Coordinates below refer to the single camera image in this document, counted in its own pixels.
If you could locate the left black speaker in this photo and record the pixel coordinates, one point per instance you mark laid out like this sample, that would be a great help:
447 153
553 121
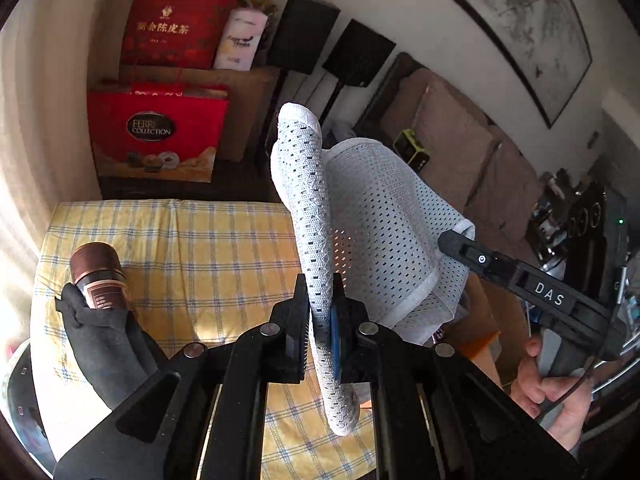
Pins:
302 31

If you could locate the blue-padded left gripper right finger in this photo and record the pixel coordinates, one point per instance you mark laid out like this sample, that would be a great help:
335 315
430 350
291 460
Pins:
436 415

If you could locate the brown sofa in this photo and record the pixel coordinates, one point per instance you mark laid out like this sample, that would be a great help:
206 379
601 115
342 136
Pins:
474 165

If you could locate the red Ferrero gift bag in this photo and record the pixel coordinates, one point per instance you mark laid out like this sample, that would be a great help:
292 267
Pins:
151 130

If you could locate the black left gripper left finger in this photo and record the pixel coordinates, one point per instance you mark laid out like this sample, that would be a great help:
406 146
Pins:
203 414

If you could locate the white perforated sock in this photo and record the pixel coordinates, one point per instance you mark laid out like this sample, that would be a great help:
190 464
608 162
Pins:
298 174

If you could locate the green small device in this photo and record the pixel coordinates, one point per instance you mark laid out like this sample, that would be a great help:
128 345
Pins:
410 150

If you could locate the red tea gift bag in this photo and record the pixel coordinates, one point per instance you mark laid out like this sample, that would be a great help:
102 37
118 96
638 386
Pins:
174 33

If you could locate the framed ink painting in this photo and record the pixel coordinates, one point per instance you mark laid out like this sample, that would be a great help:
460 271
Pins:
544 42

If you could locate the brown labelled plastic jar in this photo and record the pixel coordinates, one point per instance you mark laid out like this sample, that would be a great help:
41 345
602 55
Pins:
96 271

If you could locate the person's right hand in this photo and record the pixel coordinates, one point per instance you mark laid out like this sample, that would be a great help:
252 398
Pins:
529 390

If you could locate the right black speaker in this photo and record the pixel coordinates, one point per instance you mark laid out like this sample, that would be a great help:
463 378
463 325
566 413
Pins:
356 58

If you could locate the black speaker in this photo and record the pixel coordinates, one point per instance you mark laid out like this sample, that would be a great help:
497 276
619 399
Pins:
356 58
302 31

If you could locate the yellow plaid tablecloth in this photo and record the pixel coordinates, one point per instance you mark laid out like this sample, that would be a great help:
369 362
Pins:
202 271

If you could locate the light grey mesh garment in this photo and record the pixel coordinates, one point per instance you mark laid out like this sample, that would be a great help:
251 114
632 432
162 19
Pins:
386 222

